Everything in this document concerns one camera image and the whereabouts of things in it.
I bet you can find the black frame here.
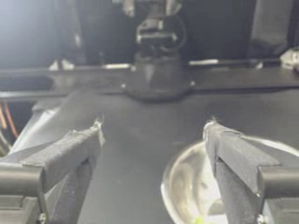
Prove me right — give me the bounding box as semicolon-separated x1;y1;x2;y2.
0;62;299;102

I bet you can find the steel bowl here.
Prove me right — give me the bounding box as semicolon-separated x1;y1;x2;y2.
161;135;299;224

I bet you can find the white bracket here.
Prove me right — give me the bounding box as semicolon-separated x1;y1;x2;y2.
48;59;76;72

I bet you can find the orange cable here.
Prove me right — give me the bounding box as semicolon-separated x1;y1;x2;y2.
0;101;8;130
3;100;20;138

